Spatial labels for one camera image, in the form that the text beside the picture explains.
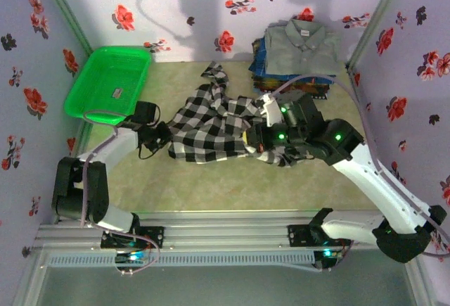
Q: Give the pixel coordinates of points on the black white checkered shirt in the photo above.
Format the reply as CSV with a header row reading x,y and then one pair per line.
x,y
204,130

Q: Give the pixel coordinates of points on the right small circuit board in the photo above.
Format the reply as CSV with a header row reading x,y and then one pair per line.
x,y
328,254

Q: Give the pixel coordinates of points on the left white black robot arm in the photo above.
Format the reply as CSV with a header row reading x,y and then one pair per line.
x,y
116,144

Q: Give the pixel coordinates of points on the left small circuit board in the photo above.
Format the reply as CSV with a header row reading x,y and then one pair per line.
x,y
131,257

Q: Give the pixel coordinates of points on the dark orange patterned folded shirt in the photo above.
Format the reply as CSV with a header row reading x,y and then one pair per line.
x,y
267,85

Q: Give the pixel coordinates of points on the aluminium corner post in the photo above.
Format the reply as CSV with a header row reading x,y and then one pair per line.
x,y
378,14
67,14

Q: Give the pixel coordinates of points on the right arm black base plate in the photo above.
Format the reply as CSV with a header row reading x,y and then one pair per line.
x,y
297,235

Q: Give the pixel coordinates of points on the green plastic basket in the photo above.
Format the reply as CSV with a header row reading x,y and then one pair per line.
x,y
105,74

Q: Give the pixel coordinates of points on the grey folded shirt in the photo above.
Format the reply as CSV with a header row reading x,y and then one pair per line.
x,y
302,49

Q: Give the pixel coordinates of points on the basket label sticker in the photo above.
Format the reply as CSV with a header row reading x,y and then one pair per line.
x,y
116,93

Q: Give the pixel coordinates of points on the aluminium rail frame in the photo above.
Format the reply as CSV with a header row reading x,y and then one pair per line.
x,y
218,228

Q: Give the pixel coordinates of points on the small circuit board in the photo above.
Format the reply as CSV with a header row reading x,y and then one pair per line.
x,y
131,257
328,254

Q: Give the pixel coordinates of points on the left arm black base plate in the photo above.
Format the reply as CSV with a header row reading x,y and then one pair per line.
x,y
154,237

